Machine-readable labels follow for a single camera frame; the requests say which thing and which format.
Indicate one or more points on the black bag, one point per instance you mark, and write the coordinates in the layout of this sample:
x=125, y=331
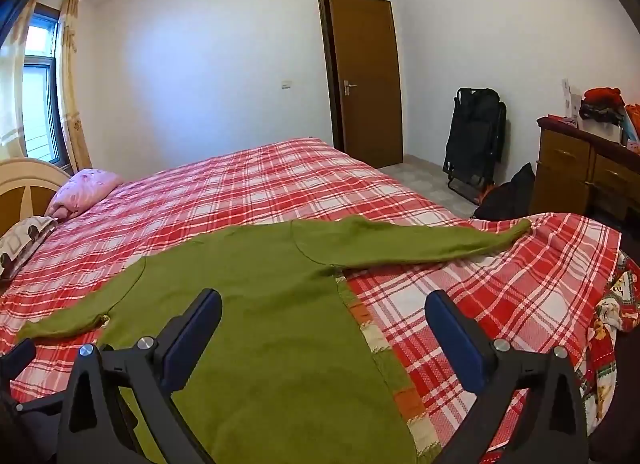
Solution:
x=472, y=134
x=510, y=199

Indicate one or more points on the red plaid bed sheet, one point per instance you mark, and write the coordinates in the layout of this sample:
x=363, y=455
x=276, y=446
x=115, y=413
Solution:
x=250, y=184

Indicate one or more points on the white card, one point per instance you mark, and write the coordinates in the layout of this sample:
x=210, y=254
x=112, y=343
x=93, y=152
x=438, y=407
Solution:
x=570, y=96

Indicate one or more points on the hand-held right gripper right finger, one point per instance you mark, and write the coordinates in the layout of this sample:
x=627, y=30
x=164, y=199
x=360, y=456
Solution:
x=455, y=339

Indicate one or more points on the wooden bed headboard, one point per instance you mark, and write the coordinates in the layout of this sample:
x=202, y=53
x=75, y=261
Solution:
x=20, y=194

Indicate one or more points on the red cloth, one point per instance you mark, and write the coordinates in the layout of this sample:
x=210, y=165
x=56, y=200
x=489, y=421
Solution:
x=602, y=95

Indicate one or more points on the pink pillow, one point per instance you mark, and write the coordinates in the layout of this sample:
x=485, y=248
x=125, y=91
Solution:
x=85, y=189

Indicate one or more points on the dark clothes pile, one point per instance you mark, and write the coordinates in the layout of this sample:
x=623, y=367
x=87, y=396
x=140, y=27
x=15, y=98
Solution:
x=602, y=111

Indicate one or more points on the yellow floral curtain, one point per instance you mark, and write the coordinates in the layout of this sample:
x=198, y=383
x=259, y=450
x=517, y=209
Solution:
x=70, y=94

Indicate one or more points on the brown wooden desk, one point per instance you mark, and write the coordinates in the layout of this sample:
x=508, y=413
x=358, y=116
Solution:
x=565, y=164

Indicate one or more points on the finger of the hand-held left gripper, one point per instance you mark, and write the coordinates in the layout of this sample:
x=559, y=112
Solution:
x=20, y=356

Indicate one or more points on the beige patterned pillow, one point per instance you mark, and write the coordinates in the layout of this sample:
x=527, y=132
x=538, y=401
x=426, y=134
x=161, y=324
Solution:
x=20, y=244

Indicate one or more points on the sheer white curtain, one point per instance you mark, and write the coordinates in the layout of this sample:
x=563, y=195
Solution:
x=12, y=94

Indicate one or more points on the orange bag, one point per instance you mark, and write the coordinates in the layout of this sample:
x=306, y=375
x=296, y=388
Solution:
x=634, y=119

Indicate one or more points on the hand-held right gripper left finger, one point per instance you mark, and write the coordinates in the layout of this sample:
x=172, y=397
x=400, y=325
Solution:
x=195, y=334

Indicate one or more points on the printed blanket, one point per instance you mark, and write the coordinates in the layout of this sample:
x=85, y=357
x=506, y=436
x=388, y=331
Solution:
x=610, y=324

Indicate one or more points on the green striped knit sweater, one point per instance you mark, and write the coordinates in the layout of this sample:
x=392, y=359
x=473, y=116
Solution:
x=275, y=319

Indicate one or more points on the window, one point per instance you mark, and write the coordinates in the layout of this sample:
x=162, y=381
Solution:
x=42, y=89

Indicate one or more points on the brown wooden door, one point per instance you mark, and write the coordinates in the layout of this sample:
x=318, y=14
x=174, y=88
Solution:
x=365, y=84

